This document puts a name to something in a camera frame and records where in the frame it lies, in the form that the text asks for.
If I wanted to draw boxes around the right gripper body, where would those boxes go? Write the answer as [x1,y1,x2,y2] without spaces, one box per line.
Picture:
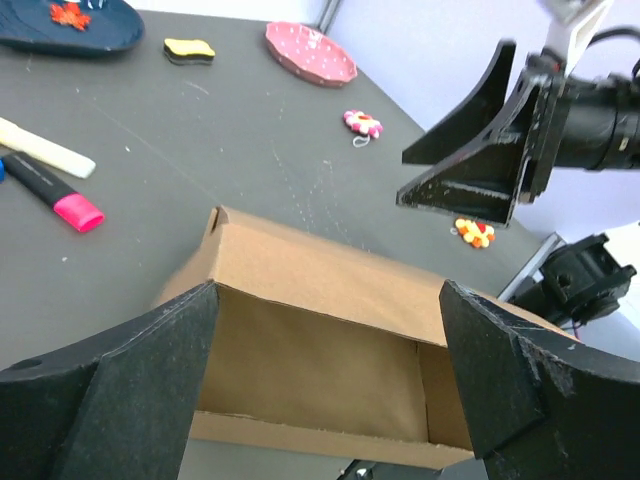
[518,52,569,204]

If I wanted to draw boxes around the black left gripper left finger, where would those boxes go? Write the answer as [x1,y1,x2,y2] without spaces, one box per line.
[1,282,218,479]

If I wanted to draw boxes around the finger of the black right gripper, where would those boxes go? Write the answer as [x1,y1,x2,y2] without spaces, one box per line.
[402,40,516,165]
[396,80,539,227]

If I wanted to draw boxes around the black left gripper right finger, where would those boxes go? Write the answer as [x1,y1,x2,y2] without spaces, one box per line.
[439,281,639,479]

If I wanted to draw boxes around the brown cardboard box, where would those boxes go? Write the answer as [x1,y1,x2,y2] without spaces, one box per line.
[154,204,576,471]

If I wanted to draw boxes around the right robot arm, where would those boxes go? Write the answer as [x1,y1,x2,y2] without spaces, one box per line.
[396,40,639,226]

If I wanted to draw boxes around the orange yellow flower charm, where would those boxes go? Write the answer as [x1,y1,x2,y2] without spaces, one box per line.
[450,218,496,249]

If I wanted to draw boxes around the pink flower charm right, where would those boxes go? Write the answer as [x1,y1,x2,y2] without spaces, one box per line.
[343,110,384,148]

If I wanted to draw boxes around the pink dotted plate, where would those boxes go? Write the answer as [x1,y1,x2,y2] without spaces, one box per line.
[265,21,358,88]

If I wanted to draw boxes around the black pink highlighter marker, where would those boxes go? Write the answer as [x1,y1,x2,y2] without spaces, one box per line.
[1,152,105,233]

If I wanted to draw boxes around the yellow pink marker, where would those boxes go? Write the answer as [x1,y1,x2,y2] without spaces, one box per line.
[1,118,96,179]

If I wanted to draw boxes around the yellow bone sponge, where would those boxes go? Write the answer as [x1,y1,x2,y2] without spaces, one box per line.
[163,38,216,65]

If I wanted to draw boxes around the dark blue fish dish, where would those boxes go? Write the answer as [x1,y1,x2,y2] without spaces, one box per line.
[1,0,145,57]

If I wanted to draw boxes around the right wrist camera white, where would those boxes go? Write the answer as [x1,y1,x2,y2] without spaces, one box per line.
[538,0,614,77]

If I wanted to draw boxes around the aluminium frame profile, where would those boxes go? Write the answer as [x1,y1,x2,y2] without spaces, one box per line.
[498,232,566,301]

